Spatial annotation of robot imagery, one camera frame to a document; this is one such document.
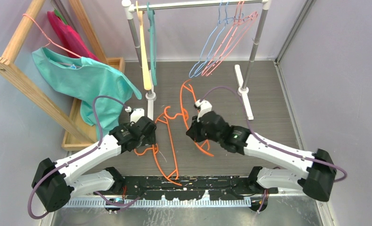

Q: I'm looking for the teal t-shirt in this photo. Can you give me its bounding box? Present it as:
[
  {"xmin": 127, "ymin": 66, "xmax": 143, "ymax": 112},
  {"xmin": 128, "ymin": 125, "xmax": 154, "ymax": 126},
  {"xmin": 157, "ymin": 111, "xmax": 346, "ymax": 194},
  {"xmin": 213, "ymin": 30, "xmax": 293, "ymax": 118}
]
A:
[{"xmin": 32, "ymin": 47, "xmax": 142, "ymax": 136}]

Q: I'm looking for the white metal clothes rack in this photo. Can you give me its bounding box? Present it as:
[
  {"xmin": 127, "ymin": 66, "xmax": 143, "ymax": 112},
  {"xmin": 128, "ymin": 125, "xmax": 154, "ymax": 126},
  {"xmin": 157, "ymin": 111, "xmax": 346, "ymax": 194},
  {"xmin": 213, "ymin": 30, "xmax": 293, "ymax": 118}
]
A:
[{"xmin": 121, "ymin": 0, "xmax": 271, "ymax": 121}]

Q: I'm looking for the teal plastic hanger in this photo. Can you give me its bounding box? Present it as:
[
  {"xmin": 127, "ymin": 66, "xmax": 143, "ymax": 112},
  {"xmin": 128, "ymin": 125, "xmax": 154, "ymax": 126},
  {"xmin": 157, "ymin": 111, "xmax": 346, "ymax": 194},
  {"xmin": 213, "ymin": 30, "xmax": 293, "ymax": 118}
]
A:
[{"xmin": 146, "ymin": 2, "xmax": 157, "ymax": 86}]

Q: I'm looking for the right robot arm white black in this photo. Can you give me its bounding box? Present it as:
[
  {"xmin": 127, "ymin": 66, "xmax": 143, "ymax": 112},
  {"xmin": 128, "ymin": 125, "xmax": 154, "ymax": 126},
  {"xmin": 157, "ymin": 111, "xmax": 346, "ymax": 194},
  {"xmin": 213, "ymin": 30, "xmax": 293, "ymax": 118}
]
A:
[{"xmin": 186, "ymin": 111, "xmax": 337, "ymax": 202}]

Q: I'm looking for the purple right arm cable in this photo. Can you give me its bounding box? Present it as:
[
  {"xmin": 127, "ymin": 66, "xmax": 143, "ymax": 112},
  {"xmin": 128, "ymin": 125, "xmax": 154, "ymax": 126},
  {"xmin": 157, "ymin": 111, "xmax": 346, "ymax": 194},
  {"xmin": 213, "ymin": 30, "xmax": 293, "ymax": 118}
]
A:
[{"xmin": 200, "ymin": 86, "xmax": 348, "ymax": 183}]

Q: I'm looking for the wooden clothes rack frame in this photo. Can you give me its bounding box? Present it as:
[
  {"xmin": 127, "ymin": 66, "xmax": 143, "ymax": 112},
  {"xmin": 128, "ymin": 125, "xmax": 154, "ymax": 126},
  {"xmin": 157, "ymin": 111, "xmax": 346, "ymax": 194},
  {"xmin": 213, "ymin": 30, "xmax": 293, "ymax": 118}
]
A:
[{"xmin": 0, "ymin": 0, "xmax": 96, "ymax": 144}]

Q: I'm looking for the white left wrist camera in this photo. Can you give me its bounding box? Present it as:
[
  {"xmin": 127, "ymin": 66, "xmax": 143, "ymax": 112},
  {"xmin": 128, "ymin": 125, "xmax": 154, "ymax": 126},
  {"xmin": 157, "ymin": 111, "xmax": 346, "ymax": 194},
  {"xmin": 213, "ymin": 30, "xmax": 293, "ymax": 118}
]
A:
[{"xmin": 125, "ymin": 106, "xmax": 145, "ymax": 123}]

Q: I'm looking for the wooden tray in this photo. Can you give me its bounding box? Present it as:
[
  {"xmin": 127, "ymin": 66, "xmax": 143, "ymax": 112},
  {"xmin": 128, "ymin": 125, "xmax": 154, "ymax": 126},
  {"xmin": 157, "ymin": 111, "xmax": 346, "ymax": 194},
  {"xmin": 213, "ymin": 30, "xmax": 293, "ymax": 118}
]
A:
[{"xmin": 61, "ymin": 57, "xmax": 126, "ymax": 152}]

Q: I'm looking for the pink wire hanger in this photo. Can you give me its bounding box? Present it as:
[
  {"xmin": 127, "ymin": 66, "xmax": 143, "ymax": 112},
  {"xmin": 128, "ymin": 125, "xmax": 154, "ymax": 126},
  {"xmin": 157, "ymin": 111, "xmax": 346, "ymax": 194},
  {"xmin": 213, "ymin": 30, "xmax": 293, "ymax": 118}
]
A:
[
  {"xmin": 201, "ymin": 0, "xmax": 259, "ymax": 76},
  {"xmin": 189, "ymin": 0, "xmax": 259, "ymax": 77}
]

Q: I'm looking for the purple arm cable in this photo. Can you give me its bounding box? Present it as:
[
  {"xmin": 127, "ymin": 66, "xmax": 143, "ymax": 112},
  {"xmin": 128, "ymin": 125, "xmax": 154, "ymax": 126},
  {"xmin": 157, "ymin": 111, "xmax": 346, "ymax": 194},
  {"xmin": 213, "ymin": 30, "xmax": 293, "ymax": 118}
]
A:
[
  {"xmin": 27, "ymin": 95, "xmax": 131, "ymax": 220},
  {"xmin": 200, "ymin": 86, "xmax": 348, "ymax": 183}
]

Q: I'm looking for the pink hanger holding shirt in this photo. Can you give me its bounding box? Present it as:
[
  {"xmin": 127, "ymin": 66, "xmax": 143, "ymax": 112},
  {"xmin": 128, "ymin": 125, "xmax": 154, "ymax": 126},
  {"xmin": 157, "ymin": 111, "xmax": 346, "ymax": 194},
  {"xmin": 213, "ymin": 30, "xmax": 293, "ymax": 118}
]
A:
[{"xmin": 22, "ymin": 13, "xmax": 81, "ymax": 58}]

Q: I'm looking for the white slotted cable duct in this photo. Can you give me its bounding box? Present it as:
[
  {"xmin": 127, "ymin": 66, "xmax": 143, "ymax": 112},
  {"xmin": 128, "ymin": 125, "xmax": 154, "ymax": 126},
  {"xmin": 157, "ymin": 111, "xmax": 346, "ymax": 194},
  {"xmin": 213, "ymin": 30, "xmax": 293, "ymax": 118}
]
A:
[{"xmin": 64, "ymin": 197, "xmax": 251, "ymax": 208}]

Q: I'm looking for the red garment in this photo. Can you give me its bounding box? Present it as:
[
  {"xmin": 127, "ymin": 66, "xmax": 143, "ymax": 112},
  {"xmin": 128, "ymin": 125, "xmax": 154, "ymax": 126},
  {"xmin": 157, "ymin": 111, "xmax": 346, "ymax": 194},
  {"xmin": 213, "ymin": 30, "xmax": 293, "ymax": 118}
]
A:
[{"xmin": 47, "ymin": 11, "xmax": 100, "ymax": 61}]

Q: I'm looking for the beige plastic hanger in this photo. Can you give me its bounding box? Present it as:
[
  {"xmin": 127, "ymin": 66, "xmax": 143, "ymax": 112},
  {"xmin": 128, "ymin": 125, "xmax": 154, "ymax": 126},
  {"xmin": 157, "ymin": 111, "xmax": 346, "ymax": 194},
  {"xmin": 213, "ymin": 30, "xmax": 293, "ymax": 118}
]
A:
[{"xmin": 135, "ymin": 1, "xmax": 152, "ymax": 92}]

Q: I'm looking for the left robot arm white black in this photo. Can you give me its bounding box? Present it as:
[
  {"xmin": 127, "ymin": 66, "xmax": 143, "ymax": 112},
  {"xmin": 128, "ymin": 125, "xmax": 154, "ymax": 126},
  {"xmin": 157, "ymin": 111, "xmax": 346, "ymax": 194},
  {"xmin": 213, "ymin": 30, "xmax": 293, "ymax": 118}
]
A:
[{"xmin": 31, "ymin": 116, "xmax": 156, "ymax": 212}]

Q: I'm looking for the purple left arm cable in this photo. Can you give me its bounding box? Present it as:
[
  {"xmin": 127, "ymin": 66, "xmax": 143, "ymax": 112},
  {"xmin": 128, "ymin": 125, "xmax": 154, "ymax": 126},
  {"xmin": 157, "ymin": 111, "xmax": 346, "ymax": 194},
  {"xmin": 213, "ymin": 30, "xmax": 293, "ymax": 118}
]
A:
[{"xmin": 27, "ymin": 95, "xmax": 131, "ymax": 220}]

